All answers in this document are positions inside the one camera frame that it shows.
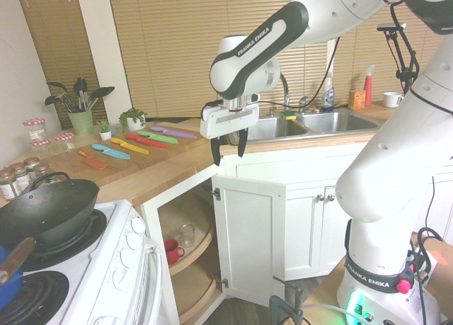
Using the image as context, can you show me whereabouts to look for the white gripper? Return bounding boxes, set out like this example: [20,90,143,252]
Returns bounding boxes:
[200,103,260,167]

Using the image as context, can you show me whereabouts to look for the white base cabinet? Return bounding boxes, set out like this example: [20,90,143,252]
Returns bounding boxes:
[132,140,453,325]

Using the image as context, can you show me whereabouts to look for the white corner cabinet door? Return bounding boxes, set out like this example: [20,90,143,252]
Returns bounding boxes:
[211,174,287,309]

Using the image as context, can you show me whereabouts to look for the white under-sink cabinet door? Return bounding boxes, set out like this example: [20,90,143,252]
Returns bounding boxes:
[285,186,326,281]
[318,186,350,275]

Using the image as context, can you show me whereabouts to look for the purple knife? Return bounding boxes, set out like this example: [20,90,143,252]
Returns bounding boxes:
[150,125,198,140]

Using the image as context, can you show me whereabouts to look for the green knife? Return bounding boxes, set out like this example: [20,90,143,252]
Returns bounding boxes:
[137,130,179,145]

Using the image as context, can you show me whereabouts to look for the wooden lazy susan shelf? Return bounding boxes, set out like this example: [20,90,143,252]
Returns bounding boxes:
[171,272,223,325]
[157,192,215,277]

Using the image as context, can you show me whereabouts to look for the chrome faucet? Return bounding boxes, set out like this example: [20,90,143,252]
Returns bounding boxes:
[279,73,292,118]

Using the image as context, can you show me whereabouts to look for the red knife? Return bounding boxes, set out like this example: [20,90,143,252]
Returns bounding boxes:
[125,133,168,149]

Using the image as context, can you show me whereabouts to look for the wooden cutting board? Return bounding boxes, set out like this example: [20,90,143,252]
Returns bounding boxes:
[44,121,212,180]

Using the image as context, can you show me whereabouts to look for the yellow knife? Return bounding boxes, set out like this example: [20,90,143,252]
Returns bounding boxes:
[110,137,151,156]

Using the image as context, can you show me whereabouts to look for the clear glass jar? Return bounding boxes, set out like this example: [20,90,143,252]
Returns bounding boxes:
[178,224,197,249]

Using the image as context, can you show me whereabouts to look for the bushy plant in white pot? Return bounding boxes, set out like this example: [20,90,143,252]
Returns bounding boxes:
[117,107,149,133]

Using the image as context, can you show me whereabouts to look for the stainless steel double sink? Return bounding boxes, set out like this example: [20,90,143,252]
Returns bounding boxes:
[227,107,386,146]

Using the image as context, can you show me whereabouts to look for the dish soap bottle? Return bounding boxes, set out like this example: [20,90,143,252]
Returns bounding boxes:
[319,71,337,114]

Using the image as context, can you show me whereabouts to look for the wide bamboo window blind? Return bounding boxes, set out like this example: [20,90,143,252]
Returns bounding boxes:
[107,0,444,120]

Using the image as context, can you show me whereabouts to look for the blue knife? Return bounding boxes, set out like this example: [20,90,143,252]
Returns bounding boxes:
[91,143,132,161]

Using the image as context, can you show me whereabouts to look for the red mug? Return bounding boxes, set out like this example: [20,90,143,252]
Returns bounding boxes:
[163,238,186,266]

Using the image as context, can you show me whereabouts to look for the white stove knob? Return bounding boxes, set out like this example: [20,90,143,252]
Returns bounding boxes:
[130,216,147,234]
[120,249,137,270]
[112,268,130,287]
[126,232,142,251]

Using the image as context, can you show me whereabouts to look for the small plant in white pot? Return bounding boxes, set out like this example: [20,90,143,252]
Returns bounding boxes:
[96,118,113,142]

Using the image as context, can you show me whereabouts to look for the orange knife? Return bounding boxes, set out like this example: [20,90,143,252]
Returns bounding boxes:
[78,149,108,171]

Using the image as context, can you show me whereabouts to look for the orange box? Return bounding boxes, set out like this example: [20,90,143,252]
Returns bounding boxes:
[348,89,367,111]

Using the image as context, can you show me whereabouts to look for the black kitchen utensil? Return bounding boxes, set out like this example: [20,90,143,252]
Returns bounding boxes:
[73,77,88,112]
[44,95,76,113]
[86,86,116,112]

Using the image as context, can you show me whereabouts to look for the green utensil holder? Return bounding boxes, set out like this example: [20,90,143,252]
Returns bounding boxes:
[67,109,95,137]

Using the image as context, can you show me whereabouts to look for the red spray bottle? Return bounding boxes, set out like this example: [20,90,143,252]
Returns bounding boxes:
[363,64,377,108]

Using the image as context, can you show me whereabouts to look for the black coil burner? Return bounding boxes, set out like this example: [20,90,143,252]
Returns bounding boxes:
[0,270,70,325]
[13,209,108,266]

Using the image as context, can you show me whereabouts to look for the glass jar red checkered lid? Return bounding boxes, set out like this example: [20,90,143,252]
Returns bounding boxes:
[29,139,52,160]
[54,132,76,153]
[22,118,48,144]

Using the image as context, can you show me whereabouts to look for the dark metal clamp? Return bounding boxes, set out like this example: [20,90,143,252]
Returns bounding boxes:
[268,275,306,325]

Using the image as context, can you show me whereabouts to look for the white mug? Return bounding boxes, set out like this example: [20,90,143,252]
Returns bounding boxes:
[382,91,406,109]

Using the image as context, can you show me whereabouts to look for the white electric stove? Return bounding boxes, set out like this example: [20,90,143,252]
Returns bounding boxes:
[0,198,164,325]

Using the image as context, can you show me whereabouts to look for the spice jar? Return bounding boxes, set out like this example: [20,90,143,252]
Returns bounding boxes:
[33,164,52,181]
[8,161,32,195]
[23,156,41,180]
[0,169,21,203]

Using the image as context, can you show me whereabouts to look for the narrow bamboo window blind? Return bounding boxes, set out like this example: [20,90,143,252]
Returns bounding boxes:
[13,0,109,130]

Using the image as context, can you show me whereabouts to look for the blue cloth item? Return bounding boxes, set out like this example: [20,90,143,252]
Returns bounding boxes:
[0,245,25,316]

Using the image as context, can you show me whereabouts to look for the black cable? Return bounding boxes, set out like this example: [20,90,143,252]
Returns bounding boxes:
[258,36,342,110]

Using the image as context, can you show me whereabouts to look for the white oven door handle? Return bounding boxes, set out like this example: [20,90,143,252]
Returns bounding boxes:
[142,237,164,325]

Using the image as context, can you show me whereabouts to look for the black wok with wooden handle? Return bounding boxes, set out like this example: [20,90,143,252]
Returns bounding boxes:
[0,171,101,285]

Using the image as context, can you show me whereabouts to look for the black camera stand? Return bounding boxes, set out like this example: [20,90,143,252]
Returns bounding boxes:
[376,21,421,96]

